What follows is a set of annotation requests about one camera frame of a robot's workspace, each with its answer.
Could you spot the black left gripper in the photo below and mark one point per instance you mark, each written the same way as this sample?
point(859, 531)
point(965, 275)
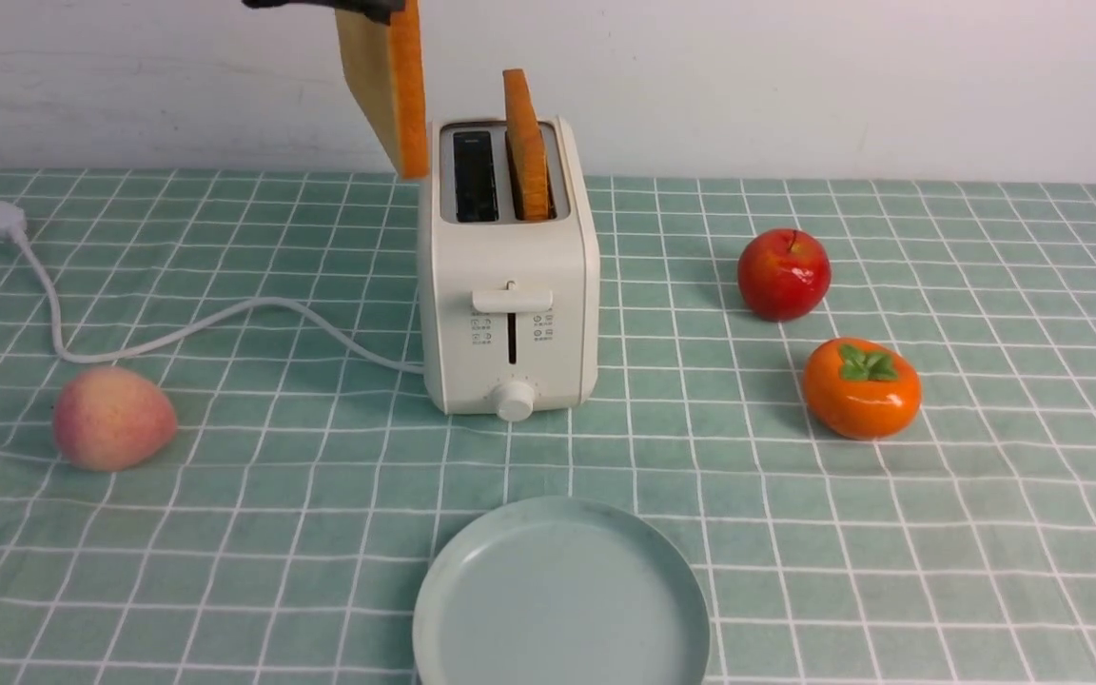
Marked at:
point(377, 11)

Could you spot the red apple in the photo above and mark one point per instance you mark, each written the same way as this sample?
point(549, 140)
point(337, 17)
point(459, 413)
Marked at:
point(783, 274)

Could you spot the pink peach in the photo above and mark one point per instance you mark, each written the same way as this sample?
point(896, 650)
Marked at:
point(109, 419)

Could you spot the toast slice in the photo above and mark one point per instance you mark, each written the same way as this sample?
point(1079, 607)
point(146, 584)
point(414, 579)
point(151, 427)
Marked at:
point(526, 149)
point(383, 69)

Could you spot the light green plate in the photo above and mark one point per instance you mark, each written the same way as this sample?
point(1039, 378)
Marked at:
point(559, 590)

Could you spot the white toaster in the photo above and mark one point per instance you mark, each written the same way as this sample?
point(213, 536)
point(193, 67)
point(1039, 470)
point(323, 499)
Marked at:
point(509, 308)

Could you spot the orange persimmon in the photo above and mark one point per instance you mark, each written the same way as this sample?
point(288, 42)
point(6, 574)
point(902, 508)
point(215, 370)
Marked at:
point(861, 390)

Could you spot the green checkered tablecloth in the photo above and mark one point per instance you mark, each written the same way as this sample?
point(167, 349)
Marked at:
point(282, 536)

